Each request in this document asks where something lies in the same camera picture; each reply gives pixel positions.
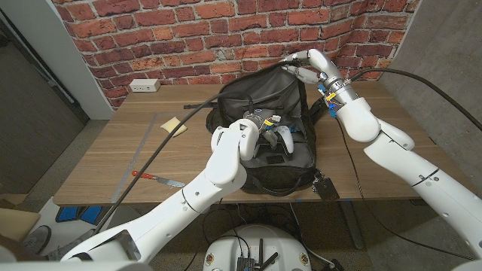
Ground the white floor board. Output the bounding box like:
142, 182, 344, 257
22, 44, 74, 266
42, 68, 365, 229
22, 197, 141, 261

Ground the white power strip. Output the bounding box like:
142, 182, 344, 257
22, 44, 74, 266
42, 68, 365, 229
129, 78, 161, 93

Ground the grey electronics box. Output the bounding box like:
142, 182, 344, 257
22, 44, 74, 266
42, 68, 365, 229
236, 257, 256, 271

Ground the red brick printed backdrop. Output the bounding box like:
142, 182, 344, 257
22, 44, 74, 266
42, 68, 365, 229
51, 0, 422, 108

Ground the grey sneaker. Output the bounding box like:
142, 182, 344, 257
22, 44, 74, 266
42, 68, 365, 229
44, 228, 95, 262
22, 224, 53, 255

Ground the white cable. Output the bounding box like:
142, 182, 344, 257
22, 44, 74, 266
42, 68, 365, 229
289, 202, 334, 266

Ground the black leather luggage tag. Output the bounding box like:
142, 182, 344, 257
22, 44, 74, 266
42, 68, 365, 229
311, 172, 341, 202

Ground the dark grey table leg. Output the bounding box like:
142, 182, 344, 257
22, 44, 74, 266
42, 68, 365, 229
340, 199, 365, 250

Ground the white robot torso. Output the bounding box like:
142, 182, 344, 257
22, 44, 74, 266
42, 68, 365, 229
0, 260, 154, 271

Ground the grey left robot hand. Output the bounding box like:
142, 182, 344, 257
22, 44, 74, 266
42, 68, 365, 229
243, 108, 283, 151

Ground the tan cardboard box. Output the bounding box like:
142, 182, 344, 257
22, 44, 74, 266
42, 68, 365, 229
0, 206, 41, 244

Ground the red handled utility knife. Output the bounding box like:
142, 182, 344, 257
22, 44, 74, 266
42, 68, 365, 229
131, 170, 186, 188

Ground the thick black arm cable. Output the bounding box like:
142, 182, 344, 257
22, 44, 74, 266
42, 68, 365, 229
348, 67, 482, 131
92, 90, 254, 234

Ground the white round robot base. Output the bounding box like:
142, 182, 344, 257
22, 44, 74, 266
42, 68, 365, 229
203, 224, 313, 271

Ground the white black game controller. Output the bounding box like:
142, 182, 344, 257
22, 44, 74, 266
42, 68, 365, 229
255, 125, 295, 157

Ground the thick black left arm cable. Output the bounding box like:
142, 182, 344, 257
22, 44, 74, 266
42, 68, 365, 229
92, 90, 254, 234

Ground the yellow sponge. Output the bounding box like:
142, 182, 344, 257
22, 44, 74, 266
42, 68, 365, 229
160, 116, 188, 138

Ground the black backpack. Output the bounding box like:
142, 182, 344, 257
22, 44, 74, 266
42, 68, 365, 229
183, 65, 328, 197

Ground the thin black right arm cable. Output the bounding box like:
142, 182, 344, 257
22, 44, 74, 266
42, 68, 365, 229
334, 118, 475, 260

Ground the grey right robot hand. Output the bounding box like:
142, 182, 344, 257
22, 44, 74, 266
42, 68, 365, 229
280, 48, 358, 105

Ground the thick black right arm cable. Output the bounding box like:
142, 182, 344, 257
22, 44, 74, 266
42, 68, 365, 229
348, 67, 482, 131

